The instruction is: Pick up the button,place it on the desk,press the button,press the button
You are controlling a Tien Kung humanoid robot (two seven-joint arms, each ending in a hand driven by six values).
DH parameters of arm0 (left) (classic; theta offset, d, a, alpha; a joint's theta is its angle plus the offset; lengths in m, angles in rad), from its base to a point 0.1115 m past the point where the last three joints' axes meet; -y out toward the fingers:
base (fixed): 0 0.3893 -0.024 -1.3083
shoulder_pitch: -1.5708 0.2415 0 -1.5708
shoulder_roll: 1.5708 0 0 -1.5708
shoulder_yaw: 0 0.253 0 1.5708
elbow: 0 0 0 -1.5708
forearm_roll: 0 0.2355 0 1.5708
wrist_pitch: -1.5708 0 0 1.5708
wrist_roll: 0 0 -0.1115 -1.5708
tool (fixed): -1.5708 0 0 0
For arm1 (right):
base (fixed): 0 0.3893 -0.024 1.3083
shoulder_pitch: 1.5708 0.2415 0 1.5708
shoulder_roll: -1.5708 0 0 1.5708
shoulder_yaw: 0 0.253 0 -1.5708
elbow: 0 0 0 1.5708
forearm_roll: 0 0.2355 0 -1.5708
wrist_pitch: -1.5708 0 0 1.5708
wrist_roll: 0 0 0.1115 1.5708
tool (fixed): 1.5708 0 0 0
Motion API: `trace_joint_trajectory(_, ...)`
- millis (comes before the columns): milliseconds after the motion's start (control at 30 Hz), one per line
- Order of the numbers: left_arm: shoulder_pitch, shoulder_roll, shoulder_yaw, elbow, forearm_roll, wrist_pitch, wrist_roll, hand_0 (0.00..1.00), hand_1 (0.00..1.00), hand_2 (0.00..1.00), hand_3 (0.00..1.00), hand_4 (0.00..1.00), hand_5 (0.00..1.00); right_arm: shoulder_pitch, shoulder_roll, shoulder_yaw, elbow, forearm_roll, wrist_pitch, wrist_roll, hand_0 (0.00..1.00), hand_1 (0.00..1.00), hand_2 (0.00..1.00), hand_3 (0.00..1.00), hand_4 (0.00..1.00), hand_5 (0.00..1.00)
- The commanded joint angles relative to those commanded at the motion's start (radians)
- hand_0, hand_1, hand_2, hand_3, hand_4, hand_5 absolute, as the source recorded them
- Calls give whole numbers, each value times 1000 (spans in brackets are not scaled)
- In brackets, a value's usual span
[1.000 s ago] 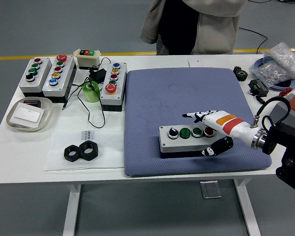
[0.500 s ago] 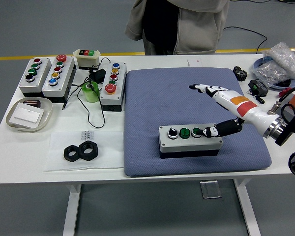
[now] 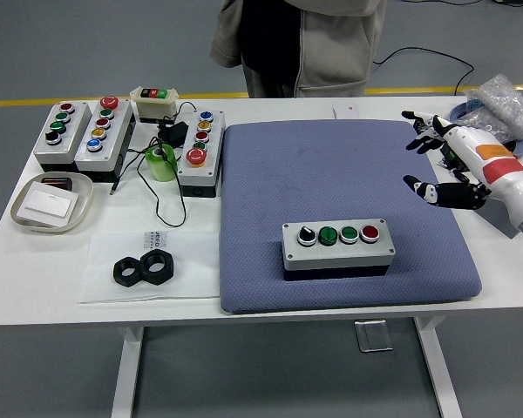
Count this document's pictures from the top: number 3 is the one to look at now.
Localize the white switch plate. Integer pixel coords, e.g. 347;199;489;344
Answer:
17;181;80;219

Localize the clear bag of metal washers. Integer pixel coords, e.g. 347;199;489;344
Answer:
455;108;522;145

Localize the cream red-green switch box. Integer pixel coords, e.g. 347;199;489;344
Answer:
129;85;180;125

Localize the grey block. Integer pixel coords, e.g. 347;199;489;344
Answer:
483;198;523;239

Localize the person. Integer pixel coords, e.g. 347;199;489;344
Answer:
208;0;388;99

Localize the clear printed plastic bag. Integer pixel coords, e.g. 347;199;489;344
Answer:
77;230;221;305

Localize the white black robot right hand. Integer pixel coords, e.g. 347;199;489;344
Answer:
400;110;523;230

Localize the green tape roll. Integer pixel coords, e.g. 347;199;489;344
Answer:
144;143;178;183

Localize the clear bracket under table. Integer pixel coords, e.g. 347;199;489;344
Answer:
354;319;394;353

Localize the large black hex nut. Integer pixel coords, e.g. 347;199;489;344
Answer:
138;248;176;287

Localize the white table leg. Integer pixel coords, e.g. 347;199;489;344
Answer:
413;315;463;418
111;325;146;418

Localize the dark red small block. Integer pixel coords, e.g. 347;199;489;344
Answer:
40;176;74;192

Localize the black adapter cord with plug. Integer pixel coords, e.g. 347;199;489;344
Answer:
109;100;197;228

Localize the black floor cable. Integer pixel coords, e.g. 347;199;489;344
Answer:
372;46;476;96

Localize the blue-grey quilted mat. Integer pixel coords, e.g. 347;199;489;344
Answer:
217;119;483;314

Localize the blue white belt roll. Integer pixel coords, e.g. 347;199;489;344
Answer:
447;98;523;156

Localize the black power adapter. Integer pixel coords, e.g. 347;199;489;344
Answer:
156;121;189;147

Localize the bubble wrap bundle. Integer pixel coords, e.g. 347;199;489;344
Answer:
465;73;523;143

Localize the white shallow tray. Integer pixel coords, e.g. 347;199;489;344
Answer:
10;172;96;235

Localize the small black hex nut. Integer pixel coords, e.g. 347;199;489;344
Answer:
112;256;143;287

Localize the grey box with selector switch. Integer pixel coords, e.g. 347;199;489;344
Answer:
281;217;397;282

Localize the grey four-button control box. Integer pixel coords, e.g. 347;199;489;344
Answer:
32;100;92;173

